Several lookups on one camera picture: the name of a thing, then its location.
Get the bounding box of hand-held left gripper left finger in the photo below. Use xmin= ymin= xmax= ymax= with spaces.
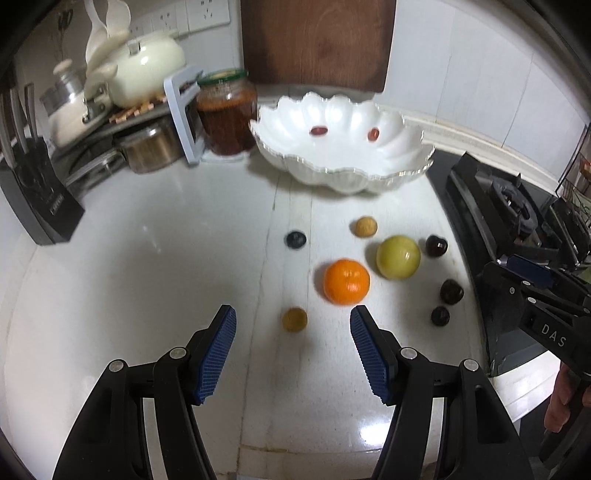
xmin=51 ymin=305 xmax=237 ymax=480

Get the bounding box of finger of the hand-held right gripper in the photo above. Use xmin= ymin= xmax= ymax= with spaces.
xmin=480 ymin=261 xmax=566 ymax=324
xmin=496 ymin=254 xmax=591 ymax=305

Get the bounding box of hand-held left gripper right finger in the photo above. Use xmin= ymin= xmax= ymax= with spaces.
xmin=349 ymin=305 xmax=536 ymax=480

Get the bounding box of orange mandarin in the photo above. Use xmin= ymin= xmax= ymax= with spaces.
xmin=322 ymin=258 xmax=371 ymax=306

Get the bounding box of yellow-green round plum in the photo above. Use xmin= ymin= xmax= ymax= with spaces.
xmin=375 ymin=234 xmax=422 ymax=280

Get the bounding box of white scalloped bowl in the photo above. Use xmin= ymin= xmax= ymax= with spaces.
xmin=249 ymin=91 xmax=435 ymax=193

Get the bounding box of person's right hand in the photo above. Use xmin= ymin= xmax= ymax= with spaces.
xmin=544 ymin=364 xmax=574 ymax=433

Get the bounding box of black gas stove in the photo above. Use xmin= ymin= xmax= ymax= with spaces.
xmin=427 ymin=150 xmax=591 ymax=374

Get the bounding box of stainless steel pot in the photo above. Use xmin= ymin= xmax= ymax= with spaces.
xmin=113 ymin=117 xmax=183 ymax=174

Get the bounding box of glass jar with green lid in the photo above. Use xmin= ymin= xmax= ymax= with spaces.
xmin=196 ymin=68 xmax=258 ymax=157

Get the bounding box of black knife block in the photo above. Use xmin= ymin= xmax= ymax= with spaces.
xmin=0 ymin=138 xmax=86 ymax=245

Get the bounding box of wooden trivet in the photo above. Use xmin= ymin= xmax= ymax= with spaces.
xmin=108 ymin=95 xmax=167 ymax=123

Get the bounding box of white pot with steel lid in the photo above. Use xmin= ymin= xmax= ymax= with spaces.
xmin=39 ymin=59 xmax=118 ymax=147

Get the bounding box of cream ceramic pot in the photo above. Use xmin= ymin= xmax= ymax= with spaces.
xmin=85 ymin=30 xmax=186 ymax=109

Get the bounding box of brown wooden cutting board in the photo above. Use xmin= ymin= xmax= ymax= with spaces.
xmin=240 ymin=0 xmax=397 ymax=93

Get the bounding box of white ladle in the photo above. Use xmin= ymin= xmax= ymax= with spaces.
xmin=85 ymin=0 xmax=132 ymax=70

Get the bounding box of black knife handle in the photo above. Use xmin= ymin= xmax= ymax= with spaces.
xmin=8 ymin=88 xmax=24 ymax=148
xmin=23 ymin=83 xmax=38 ymax=141

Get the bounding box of white wall socket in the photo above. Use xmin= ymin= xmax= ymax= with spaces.
xmin=139 ymin=4 xmax=178 ymax=35
xmin=187 ymin=0 xmax=230 ymax=27

